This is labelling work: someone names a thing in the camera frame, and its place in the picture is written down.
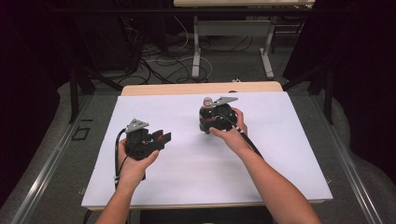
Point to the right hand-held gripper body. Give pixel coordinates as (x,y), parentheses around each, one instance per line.
(223,114)

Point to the black curtain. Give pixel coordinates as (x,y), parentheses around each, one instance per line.
(28,93)
(364,77)

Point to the person's dark clothing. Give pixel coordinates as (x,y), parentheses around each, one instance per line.
(207,216)

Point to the aluminium floor rail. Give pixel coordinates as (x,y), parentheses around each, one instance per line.
(46,174)
(345,161)

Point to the dark cola bottle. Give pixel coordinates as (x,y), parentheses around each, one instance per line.
(207,102)

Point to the white table mat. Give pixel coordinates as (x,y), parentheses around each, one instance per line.
(186,174)

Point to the black metal stand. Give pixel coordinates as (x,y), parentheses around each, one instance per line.
(74,93)
(327,90)

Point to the person's right hand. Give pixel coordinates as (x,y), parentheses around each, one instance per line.
(235,135)

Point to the person's left hand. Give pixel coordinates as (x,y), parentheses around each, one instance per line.
(134,172)

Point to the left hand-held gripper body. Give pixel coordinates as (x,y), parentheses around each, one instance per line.
(138,144)

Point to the red bottle cap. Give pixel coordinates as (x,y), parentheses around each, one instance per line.
(159,137)

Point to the white-legged desk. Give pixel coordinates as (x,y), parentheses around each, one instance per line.
(233,28)

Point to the wooden table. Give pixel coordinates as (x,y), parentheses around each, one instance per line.
(186,88)

